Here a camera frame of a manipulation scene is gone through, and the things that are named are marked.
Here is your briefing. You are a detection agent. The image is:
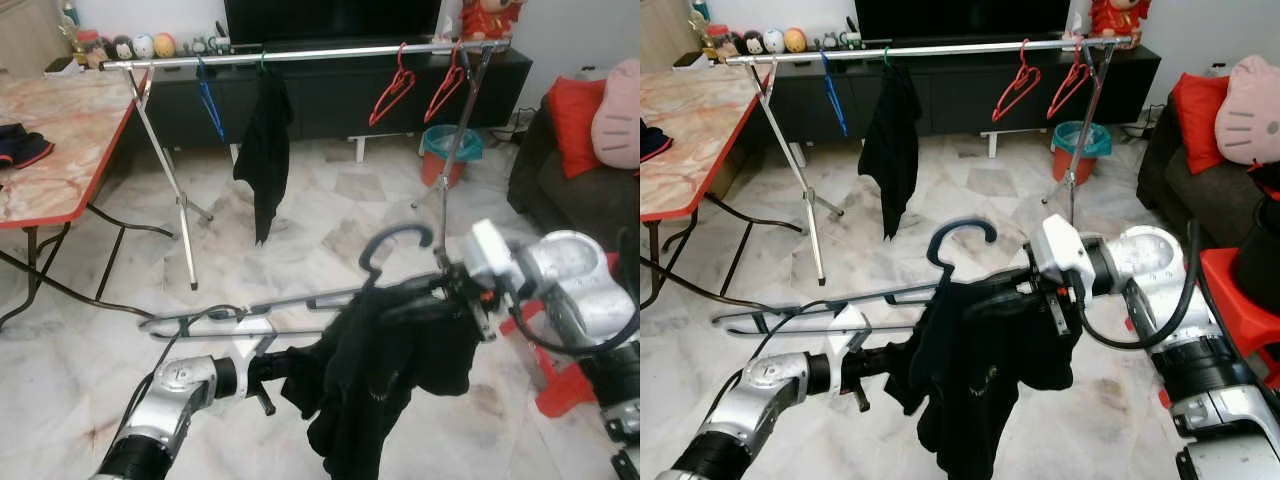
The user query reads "black plastic hanger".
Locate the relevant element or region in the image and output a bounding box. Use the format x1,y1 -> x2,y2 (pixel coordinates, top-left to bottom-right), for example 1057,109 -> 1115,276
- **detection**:
140,223 -> 451,346
712,218 -> 1001,336

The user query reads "plain black garment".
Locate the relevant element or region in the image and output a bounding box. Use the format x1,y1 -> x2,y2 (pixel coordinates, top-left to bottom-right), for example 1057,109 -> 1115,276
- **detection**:
885,270 -> 1086,480
280,275 -> 491,480

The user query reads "red plastic hanger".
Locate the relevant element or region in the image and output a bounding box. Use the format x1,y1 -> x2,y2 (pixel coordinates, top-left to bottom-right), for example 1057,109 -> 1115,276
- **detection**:
368,42 -> 416,127
992,38 -> 1041,123
1047,38 -> 1093,119
423,42 -> 468,123

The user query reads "blue plastic hanger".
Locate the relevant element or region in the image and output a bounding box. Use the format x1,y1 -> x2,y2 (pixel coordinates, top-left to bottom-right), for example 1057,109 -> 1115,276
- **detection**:
820,50 -> 851,138
195,55 -> 226,143

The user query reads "orange bin with teal bag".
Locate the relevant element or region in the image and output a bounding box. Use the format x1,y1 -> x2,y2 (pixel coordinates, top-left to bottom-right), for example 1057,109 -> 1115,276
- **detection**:
1050,120 -> 1113,186
418,124 -> 484,189

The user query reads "dark grey fabric sofa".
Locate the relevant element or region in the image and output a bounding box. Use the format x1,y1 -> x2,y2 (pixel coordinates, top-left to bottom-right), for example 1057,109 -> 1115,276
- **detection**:
507,95 -> 641,241
1140,90 -> 1280,251

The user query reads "red plastic stool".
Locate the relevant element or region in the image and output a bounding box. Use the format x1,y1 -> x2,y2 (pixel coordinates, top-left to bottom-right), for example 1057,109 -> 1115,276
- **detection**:
1125,247 -> 1280,411
500,250 -> 641,419

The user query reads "red cushion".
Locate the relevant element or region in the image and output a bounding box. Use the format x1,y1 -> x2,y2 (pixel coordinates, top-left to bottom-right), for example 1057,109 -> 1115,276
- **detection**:
1170,72 -> 1233,176
545,75 -> 608,179

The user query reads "black television console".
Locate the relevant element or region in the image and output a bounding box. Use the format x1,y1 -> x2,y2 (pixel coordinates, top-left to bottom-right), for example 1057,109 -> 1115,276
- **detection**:
690,40 -> 1163,141
60,45 -> 533,151

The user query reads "dark metal bucket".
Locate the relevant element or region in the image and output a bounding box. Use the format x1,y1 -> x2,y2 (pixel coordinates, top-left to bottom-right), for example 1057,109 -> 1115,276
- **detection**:
1232,225 -> 1280,316

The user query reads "pink cat face cushion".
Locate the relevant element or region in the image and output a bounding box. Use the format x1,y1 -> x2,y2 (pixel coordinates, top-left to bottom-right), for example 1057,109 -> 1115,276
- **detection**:
1212,54 -> 1280,166
590,58 -> 641,171

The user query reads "silver clothes rack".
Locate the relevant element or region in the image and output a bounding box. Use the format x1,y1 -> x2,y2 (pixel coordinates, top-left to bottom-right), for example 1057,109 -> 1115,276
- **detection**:
725,35 -> 1136,286
100,38 -> 511,291

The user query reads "red laughing Buddha statue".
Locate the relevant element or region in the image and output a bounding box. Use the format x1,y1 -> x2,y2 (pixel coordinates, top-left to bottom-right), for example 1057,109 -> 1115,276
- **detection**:
460,0 -> 523,41
1088,0 -> 1151,37

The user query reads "black flat television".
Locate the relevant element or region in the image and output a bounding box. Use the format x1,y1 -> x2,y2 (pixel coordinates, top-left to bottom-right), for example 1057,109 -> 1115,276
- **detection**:
855,0 -> 1073,41
223,0 -> 443,46

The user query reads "light wooden cabinet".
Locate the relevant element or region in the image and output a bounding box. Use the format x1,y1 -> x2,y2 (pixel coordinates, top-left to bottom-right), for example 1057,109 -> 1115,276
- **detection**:
0,0 -> 76,76
640,0 -> 701,71

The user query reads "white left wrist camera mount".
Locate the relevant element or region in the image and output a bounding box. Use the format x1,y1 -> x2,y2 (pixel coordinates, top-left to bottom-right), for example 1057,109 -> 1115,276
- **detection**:
820,305 -> 873,361
215,312 -> 276,366

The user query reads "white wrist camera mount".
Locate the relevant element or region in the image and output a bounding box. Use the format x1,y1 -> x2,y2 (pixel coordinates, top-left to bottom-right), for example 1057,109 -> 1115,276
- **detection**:
820,305 -> 873,361
215,312 -> 276,366
1030,213 -> 1096,291
462,218 -> 526,291

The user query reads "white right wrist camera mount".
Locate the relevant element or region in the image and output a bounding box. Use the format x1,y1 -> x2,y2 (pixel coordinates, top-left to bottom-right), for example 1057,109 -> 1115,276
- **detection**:
1030,213 -> 1096,291
462,218 -> 526,291

